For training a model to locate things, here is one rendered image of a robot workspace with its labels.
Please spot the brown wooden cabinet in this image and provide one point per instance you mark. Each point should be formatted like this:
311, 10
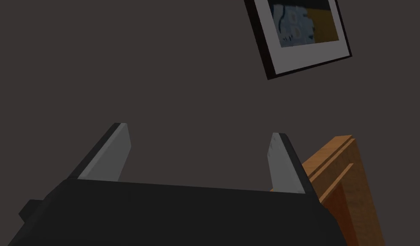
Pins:
346, 184

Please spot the black framed wall picture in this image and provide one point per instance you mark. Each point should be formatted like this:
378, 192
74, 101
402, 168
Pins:
298, 37

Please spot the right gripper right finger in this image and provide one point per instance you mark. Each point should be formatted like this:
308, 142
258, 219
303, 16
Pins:
285, 167

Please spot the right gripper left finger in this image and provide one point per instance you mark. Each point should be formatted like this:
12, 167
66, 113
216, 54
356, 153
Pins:
107, 157

